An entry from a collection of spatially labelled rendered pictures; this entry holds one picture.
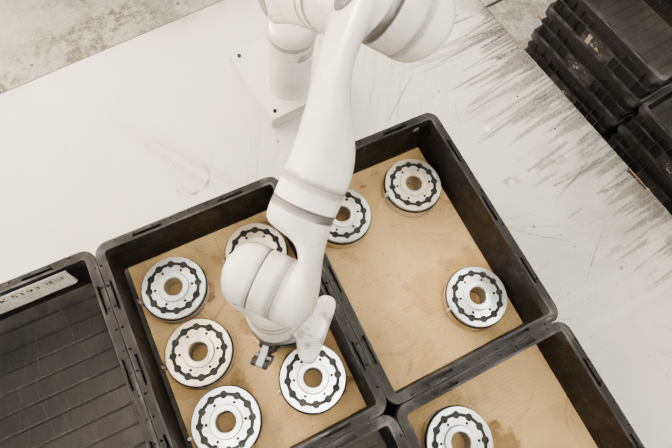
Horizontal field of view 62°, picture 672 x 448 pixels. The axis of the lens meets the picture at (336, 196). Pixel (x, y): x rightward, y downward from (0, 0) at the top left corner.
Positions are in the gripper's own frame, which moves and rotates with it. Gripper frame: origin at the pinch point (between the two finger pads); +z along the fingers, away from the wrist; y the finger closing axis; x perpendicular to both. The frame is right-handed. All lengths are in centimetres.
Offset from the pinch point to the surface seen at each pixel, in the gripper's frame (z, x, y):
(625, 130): 48, 71, -97
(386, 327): 2.2, 16.4, -7.1
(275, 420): 2.1, 4.6, 12.3
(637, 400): 15, 66, -14
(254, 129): 15.4, -21.7, -39.9
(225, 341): -1.0, -6.8, 4.4
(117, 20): 86, -107, -99
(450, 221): 2.3, 21.6, -29.1
